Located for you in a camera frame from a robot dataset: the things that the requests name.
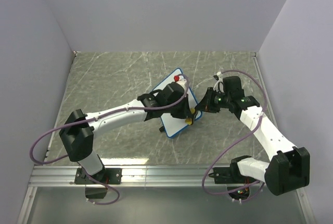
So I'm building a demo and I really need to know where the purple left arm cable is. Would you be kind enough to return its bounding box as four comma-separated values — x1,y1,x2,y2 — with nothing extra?
29,73,189,206

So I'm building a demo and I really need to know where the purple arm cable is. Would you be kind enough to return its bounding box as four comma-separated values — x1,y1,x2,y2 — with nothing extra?
201,69,268,205
29,73,189,206

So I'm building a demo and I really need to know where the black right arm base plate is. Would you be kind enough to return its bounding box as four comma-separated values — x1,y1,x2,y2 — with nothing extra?
208,166,245,184

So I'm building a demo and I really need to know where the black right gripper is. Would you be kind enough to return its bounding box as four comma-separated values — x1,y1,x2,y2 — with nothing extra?
195,87,231,114

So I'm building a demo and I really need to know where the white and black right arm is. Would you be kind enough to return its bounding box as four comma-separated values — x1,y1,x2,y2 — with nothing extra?
196,87,310,195

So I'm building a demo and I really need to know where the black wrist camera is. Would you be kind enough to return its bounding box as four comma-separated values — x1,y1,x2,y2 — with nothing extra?
159,82,185,105
222,76,245,99

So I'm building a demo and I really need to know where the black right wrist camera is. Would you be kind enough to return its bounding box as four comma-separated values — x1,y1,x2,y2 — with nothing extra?
222,76,245,99

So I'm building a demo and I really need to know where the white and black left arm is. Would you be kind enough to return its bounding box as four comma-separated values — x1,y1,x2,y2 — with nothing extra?
59,90,196,183

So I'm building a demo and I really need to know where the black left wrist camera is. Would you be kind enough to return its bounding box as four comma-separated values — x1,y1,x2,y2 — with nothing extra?
159,82,185,105

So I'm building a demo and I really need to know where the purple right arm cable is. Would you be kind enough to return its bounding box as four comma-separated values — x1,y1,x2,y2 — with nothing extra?
201,69,268,205

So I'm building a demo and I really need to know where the yellow bone-shaped whiteboard eraser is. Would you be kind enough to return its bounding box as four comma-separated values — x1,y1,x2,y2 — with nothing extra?
185,108,197,126

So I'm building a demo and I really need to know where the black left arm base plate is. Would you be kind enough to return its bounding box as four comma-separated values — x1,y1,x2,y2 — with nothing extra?
74,168,122,185

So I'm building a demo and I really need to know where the aluminium extrusion rail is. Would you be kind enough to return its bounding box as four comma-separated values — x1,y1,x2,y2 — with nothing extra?
28,164,206,187

